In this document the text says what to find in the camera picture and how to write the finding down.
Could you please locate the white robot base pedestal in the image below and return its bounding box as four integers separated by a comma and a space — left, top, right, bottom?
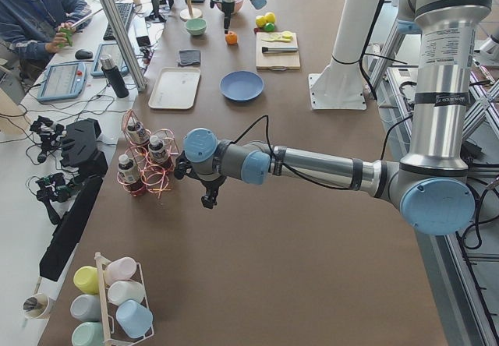
309, 0, 377, 110

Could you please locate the paper cup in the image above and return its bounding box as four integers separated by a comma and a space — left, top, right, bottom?
23, 293, 55, 319

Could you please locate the teach pendant near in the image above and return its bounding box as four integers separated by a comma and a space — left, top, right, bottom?
37, 62, 87, 102

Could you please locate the black water bottle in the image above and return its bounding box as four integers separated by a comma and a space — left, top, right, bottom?
100, 54, 129, 98

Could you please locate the copper wire bottle rack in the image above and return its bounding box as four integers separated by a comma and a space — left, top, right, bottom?
117, 110, 179, 197

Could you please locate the steel muddler black tip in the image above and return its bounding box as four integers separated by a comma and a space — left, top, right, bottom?
261, 47, 299, 55

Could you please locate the orange fruit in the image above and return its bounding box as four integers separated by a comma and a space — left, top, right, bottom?
225, 31, 239, 45

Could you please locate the seated person blue hoodie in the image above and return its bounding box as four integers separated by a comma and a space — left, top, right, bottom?
1, 0, 91, 63

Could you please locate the lemon half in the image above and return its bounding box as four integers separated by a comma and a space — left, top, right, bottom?
281, 31, 293, 40
269, 33, 282, 41

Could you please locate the green lime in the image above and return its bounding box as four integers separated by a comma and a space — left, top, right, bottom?
264, 23, 275, 33

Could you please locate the lemon half lower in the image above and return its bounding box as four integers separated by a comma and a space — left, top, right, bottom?
269, 33, 282, 41

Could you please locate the black keyboard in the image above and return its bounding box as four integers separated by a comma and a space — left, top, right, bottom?
102, 2, 136, 42

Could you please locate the wooden stand base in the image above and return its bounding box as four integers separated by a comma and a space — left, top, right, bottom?
179, 0, 203, 22

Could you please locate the pink bowl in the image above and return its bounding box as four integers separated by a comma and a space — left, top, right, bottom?
232, 0, 244, 15

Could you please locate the yellow plastic knife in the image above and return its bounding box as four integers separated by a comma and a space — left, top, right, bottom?
262, 36, 292, 43

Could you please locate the grey folded cloth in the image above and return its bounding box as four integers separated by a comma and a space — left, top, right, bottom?
178, 49, 201, 67

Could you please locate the cream rabbit tray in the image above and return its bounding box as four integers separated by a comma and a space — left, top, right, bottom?
148, 67, 200, 110

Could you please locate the green bowl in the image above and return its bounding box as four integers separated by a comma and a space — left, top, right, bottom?
185, 18, 207, 36

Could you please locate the tea bottle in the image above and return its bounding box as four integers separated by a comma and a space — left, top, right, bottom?
118, 154, 146, 196
126, 120, 150, 146
148, 135, 172, 170

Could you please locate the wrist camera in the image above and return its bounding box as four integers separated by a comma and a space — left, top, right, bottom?
173, 151, 196, 180

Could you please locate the tea bottle lower right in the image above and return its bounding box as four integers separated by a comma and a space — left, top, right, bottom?
118, 154, 146, 196

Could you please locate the cup rack with cups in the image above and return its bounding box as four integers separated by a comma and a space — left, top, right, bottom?
69, 252, 155, 345

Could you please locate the wooden cutting board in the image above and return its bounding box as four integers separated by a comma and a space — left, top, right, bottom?
256, 30, 301, 70

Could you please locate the yellow lemon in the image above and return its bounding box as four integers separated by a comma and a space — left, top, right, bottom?
255, 16, 267, 28
264, 12, 276, 23

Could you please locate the yellow lemon lower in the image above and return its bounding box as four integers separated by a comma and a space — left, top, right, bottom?
255, 16, 267, 28

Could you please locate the tea bottle top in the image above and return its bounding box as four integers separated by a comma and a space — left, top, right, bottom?
126, 120, 150, 146

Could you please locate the teach pendant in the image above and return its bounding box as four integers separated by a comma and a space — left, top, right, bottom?
37, 62, 87, 102
90, 42, 129, 78

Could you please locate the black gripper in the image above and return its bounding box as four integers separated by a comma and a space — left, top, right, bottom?
199, 174, 227, 209
211, 0, 235, 34

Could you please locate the yellow lemon upper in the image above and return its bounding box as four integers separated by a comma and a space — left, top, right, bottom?
264, 12, 276, 23

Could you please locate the blue plate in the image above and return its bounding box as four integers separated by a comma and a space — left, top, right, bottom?
219, 71, 264, 102

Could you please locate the teach pendant far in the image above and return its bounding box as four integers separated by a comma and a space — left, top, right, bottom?
90, 42, 129, 78

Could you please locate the lemon half upper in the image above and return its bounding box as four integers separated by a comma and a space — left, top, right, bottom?
281, 31, 293, 40

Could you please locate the tea bottle lower left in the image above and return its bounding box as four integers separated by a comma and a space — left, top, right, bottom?
148, 135, 172, 170

